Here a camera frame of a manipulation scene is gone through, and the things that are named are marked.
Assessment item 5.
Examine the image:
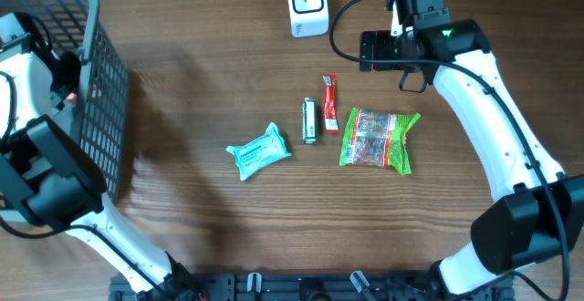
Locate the red coffee stick sachet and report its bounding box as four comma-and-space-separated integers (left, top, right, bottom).
323, 75, 339, 134

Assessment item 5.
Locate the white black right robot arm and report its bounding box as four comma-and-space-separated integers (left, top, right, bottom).
360, 0, 583, 300

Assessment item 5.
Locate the orange snack packet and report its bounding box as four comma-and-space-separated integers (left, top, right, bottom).
65, 93, 78, 106

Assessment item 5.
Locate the teal tissue pack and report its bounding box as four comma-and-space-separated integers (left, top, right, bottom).
226, 122, 291, 181

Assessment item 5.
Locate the green candy bag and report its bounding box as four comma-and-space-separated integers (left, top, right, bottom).
339, 108, 421, 175

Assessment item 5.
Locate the white barcode scanner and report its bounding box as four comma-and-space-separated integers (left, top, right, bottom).
287, 0, 329, 38

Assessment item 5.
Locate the green white gum pack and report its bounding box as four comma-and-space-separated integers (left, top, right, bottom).
302, 98, 318, 144

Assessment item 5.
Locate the grey plastic shopping basket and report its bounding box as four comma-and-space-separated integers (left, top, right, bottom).
1, 0, 130, 202

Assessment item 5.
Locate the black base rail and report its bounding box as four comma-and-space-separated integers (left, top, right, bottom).
109, 269, 516, 301

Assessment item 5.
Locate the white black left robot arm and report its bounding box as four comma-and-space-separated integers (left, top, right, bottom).
1, 12, 203, 300

